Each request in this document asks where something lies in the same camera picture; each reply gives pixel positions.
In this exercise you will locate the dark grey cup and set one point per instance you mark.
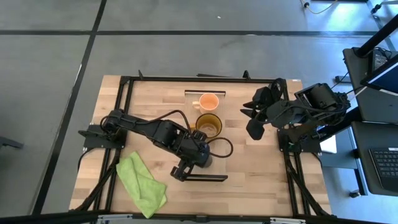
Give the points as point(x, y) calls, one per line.
point(209, 161)

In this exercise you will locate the black pole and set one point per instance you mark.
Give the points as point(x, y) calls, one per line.
point(377, 37)

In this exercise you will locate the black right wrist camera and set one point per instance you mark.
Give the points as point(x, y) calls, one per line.
point(255, 129)

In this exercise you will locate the orange ceramic mug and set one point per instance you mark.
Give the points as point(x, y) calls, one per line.
point(209, 102)

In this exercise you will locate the black caster wheel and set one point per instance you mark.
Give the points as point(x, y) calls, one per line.
point(354, 194)

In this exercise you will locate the amber glass mug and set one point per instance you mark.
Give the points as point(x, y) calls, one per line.
point(209, 126)

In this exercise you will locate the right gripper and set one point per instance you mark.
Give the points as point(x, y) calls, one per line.
point(269, 107)

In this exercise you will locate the black metal table frame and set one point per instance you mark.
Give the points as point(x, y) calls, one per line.
point(202, 79)

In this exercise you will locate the black laptop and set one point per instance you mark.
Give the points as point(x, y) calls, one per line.
point(385, 77)

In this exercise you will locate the green cloth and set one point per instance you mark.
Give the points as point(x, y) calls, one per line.
point(140, 183)

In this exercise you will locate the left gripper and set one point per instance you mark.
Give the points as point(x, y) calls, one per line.
point(196, 151)

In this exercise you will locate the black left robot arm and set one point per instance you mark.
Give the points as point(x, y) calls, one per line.
point(158, 129)

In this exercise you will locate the white paper sheet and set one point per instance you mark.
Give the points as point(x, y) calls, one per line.
point(328, 144)

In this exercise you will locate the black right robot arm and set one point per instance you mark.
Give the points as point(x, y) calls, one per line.
point(320, 96)

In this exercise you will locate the dark grey desk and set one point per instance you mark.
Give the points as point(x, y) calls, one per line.
point(362, 149)
point(367, 99)

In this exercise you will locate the silver metal bracket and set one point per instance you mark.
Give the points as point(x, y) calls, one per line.
point(115, 218)
point(287, 221)

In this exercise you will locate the black keyboard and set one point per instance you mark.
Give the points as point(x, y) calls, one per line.
point(387, 165)

